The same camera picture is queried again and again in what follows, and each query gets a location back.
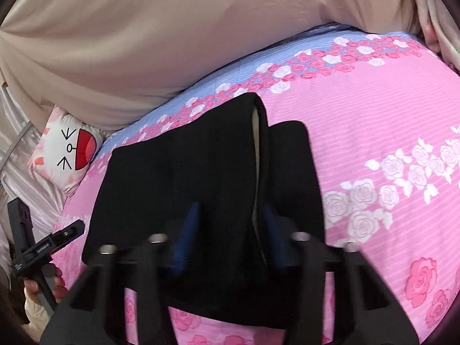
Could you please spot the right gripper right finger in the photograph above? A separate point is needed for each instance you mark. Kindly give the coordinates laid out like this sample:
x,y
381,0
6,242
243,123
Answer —
x,y
365,309

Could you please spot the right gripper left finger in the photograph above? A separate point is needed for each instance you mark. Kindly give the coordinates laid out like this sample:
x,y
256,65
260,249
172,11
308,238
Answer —
x,y
94,311

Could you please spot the black pants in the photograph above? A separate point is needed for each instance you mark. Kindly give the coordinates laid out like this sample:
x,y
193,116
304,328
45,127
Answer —
x,y
227,189

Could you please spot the silver satin curtain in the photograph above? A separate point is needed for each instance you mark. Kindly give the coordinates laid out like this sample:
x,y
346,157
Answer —
x,y
19,138

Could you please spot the cat face cushion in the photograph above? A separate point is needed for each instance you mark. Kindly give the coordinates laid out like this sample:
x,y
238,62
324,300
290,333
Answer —
x,y
65,150

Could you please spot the pink rose bedsheet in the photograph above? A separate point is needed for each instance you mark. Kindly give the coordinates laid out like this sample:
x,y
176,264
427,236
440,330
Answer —
x,y
383,116

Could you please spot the beige headboard cover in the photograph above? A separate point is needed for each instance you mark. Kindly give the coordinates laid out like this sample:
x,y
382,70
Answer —
x,y
110,62

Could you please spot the floral pink blanket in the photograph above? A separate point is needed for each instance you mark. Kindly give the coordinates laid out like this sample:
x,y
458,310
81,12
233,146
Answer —
x,y
440,31

